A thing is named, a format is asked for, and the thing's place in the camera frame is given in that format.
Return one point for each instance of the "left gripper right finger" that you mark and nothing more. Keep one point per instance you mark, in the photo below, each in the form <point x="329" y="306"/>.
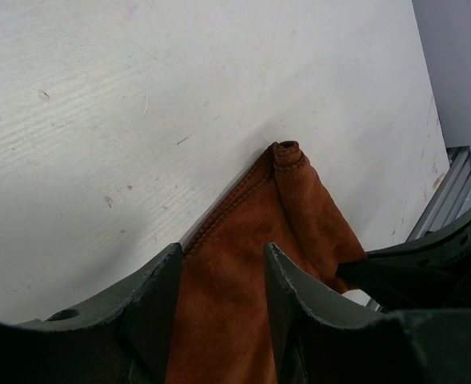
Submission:
<point x="319" y="336"/>

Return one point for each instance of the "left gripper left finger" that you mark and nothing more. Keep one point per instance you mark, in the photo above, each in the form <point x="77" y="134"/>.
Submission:
<point x="120" y="335"/>

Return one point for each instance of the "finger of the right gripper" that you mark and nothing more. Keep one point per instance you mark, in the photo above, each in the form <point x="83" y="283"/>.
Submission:
<point x="430" y="272"/>

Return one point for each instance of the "rust orange towel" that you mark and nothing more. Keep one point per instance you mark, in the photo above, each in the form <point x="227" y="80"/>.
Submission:
<point x="221" y="325"/>

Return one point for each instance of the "aluminium mounting rail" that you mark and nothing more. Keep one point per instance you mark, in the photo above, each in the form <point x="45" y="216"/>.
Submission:
<point x="452" y="197"/>

